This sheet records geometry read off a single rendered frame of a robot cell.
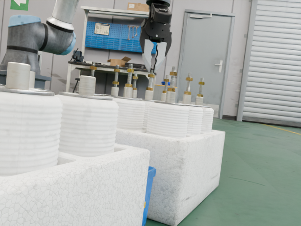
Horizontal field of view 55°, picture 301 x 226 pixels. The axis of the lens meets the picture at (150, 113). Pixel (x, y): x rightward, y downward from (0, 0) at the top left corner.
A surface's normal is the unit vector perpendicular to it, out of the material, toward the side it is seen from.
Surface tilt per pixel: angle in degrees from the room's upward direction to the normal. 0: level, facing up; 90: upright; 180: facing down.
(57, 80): 90
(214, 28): 90
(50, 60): 90
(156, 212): 90
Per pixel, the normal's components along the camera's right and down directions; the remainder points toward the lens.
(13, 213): 0.90, 0.12
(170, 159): -0.44, 0.00
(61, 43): 0.61, 0.50
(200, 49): -0.10, 0.04
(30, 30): 0.72, 0.12
